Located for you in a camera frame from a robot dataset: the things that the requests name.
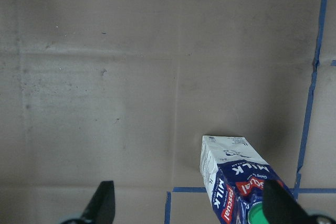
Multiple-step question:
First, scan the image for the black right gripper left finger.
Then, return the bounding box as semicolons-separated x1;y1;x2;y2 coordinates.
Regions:
79;180;116;224

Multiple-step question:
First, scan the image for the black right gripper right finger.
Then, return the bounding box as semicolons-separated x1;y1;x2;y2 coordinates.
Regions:
262;179;336;224

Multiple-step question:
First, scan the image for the Pascual milk carton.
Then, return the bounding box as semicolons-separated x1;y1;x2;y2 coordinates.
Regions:
200;135;289;223

